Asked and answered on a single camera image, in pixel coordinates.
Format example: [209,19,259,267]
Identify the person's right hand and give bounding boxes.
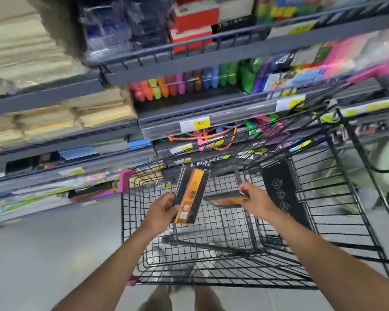
[238,181,279,221]

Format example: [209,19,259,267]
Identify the person's left hand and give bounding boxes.
[141,192,179,237]

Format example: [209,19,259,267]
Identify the black wire shopping cart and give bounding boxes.
[118,63,389,290]

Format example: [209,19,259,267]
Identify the black notebook orange band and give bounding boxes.
[172,165,211,225]
[203,190,250,209]

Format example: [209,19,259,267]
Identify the row of black shelved notebooks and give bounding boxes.
[0,152,62,178]

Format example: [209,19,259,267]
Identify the grey metal store shelving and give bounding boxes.
[0,0,389,224]

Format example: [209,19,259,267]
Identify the person's right forearm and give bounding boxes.
[264,207,389,311]

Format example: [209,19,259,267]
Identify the person's left forearm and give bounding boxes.
[52,223,159,311]

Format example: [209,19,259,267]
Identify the person's left leg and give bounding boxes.
[138,285,174,311]

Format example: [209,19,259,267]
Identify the person's leg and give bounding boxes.
[194,285,225,311]
[138,285,174,311]

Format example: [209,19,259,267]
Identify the person's right leg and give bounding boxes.
[194,285,225,311]

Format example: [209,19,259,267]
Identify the stack of kraft paper packs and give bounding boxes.
[129,173,164,188]

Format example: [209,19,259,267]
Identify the stack of dark coloured paper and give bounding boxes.
[71,184,117,203]

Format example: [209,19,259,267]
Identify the stack of green grey exercise books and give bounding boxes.
[94,140,130,152]

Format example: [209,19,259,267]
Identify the row of yellow price labels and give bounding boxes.
[0,19,389,208]

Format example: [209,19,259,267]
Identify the stack of green white workbooks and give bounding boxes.
[0,194,72,221]

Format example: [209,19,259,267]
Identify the assorted stationery goods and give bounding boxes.
[77,0,389,94]

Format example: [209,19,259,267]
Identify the stacks of beige exercise books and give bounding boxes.
[0,0,138,152]

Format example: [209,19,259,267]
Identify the bundle of orange jump ropes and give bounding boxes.
[167,124,239,151]

